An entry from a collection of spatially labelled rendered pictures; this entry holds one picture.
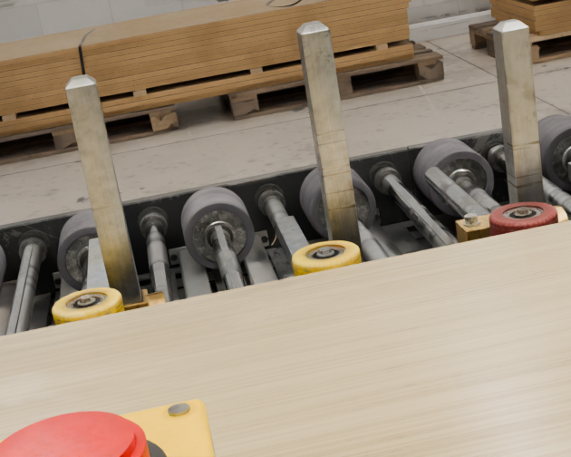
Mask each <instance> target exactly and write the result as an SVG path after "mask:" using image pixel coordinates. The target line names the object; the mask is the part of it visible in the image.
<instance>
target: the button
mask: <svg viewBox="0 0 571 457"><path fill-rule="evenodd" d="M0 457H150V452H149V447H148V444H147V439H146V435H145V432H144V431H143V430H142V428H141V427H140V426H138V425H137V424H136V423H135V422H133V421H130V420H128V419H125V418H123V417H122V416H119V415H118V414H115V413H107V412H97V411H88V412H77V413H66V414H61V415H57V416H54V417H51V418H47V419H44V420H42V421H39V422H37V423H33V424H30V425H28V426H26V427H25V428H23V429H21V430H19V431H17V432H15V433H13V434H11V435H10V436H8V437H7V438H6V439H4V440H3V441H2V442H0Z"/></svg>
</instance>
